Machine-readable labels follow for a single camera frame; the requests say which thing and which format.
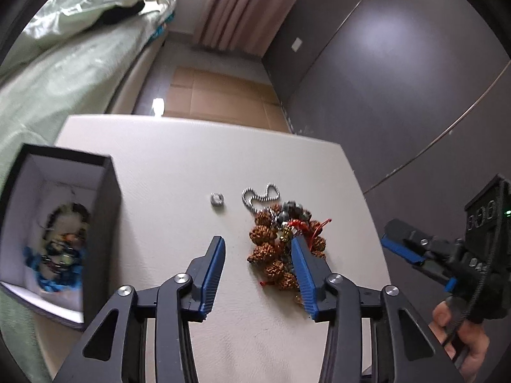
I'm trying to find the red string bracelet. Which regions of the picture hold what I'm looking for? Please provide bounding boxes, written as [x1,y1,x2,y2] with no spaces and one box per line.
[286,218,334,244]

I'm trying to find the dark stone bead bracelet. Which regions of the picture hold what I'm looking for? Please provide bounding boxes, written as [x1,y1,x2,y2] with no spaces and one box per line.
[274,199,313,226]

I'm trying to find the brown rudraksha bead bracelet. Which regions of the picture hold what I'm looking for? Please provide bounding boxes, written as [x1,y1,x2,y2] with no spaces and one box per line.
[246,203,328,308]

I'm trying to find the blue beaded jewelry in box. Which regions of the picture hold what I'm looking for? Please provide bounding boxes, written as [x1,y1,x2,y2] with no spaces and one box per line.
[23,202,90,293]

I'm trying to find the black jewelry box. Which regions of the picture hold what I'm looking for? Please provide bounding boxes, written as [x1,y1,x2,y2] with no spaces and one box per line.
[1,144,122,329]

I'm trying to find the person's right hand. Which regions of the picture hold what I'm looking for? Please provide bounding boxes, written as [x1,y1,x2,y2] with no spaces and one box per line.
[429,302,489,382]

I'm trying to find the flattened cardboard on floor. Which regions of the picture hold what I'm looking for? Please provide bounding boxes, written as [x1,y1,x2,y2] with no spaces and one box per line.
[163,67,290,132]

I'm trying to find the pink curtain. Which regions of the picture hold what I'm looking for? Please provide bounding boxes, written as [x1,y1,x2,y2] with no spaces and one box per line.
[193,0,296,57]

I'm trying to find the bed with green sheet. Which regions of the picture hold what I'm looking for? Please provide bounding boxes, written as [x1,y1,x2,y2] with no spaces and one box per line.
[0,0,177,383]

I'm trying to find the black item on bed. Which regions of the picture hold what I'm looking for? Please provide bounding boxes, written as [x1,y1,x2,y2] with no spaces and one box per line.
[97,0,146,25]

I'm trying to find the light green duvet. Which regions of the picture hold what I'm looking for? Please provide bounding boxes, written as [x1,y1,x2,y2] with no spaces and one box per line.
[21,0,176,45]

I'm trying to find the silver ball chain necklace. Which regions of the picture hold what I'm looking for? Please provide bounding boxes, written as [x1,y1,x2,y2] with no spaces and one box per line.
[240,182,282,216]

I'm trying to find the white wall socket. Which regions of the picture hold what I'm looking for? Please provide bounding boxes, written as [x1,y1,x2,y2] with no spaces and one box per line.
[291,37,302,53]

